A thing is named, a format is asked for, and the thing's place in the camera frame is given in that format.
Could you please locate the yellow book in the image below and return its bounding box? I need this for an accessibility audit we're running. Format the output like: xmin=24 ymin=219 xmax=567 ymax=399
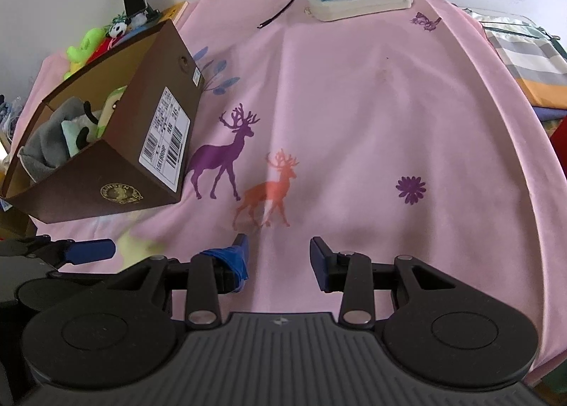
xmin=158 ymin=1 xmax=189 ymax=25

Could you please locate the pink printed tablecloth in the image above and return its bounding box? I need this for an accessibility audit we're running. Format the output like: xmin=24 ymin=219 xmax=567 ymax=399
xmin=15 ymin=0 xmax=566 ymax=378

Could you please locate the small panda plush toy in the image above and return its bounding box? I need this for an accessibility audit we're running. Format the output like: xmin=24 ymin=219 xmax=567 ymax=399
xmin=107 ymin=12 xmax=148 ymax=39

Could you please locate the red storage box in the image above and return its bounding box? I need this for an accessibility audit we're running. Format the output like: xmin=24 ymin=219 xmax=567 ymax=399
xmin=550 ymin=117 xmax=567 ymax=158

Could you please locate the plaid folded cloth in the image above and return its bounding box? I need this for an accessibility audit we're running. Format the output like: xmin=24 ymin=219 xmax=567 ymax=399
xmin=464 ymin=8 xmax=566 ymax=109

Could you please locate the brown cardboard shoe box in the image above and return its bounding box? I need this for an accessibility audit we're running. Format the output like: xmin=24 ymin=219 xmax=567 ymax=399
xmin=1 ymin=20 xmax=204 ymax=224

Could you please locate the neon green plush toy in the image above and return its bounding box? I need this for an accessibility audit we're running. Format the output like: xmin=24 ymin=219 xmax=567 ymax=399
xmin=62 ymin=28 xmax=111 ymax=80

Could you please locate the light teal cloth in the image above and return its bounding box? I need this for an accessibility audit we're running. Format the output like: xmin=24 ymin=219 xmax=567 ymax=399
xmin=61 ymin=115 xmax=97 ymax=157

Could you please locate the green smiling plush toy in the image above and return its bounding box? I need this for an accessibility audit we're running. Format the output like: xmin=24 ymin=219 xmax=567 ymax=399
xmin=72 ymin=85 xmax=127 ymax=151

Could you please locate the white power strip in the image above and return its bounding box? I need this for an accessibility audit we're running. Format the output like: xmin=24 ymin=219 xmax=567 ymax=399
xmin=307 ymin=0 xmax=413 ymax=22

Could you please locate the grey soft cloth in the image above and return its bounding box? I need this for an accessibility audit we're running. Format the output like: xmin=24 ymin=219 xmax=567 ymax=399
xmin=17 ymin=97 xmax=85 ymax=184

